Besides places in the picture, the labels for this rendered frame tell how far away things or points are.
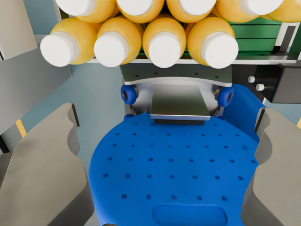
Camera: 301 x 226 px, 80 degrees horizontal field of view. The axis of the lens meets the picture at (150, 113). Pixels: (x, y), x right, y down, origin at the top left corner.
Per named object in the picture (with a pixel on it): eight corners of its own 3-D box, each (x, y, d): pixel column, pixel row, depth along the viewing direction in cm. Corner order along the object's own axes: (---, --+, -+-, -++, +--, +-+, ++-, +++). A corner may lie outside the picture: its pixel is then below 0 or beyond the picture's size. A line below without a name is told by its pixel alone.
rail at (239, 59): (78, 58, 36) (71, 62, 34) (77, 54, 36) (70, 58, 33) (285, 59, 34) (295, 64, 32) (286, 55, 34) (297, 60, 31)
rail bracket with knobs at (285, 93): (239, 82, 42) (259, 104, 34) (248, 50, 38) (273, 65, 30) (283, 83, 42) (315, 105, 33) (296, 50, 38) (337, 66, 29)
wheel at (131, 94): (129, 109, 38) (138, 106, 39) (128, 89, 35) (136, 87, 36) (119, 101, 41) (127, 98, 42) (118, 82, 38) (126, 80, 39)
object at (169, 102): (153, 94, 42) (149, 126, 31) (153, 84, 41) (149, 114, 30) (196, 95, 41) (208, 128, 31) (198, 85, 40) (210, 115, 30)
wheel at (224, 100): (215, 108, 38) (224, 111, 37) (219, 88, 35) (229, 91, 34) (223, 100, 41) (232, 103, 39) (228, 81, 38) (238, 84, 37)
